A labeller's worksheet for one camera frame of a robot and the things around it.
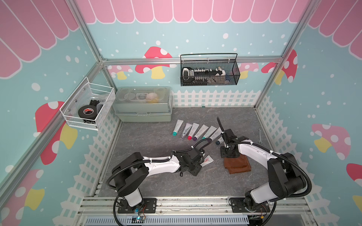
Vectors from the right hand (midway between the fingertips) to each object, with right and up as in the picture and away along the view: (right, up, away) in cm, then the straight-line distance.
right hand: (225, 153), depth 91 cm
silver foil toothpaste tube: (-26, +14, +12) cm, 32 cm away
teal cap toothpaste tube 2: (-9, +12, +11) cm, 19 cm away
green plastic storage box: (-57, +34, +12) cm, 67 cm away
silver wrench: (+28, +6, +9) cm, 30 cm away
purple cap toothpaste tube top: (-14, +14, +12) cm, 23 cm away
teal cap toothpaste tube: (-31, +19, +18) cm, 40 cm away
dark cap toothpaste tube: (-12, -4, -2) cm, 13 cm away
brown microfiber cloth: (+6, -6, -5) cm, 10 cm away
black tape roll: (-75, +26, -20) cm, 82 cm away
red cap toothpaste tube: (-19, +16, +15) cm, 29 cm away
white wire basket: (-74, +35, -12) cm, 83 cm away
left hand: (-20, -8, -6) cm, 22 cm away
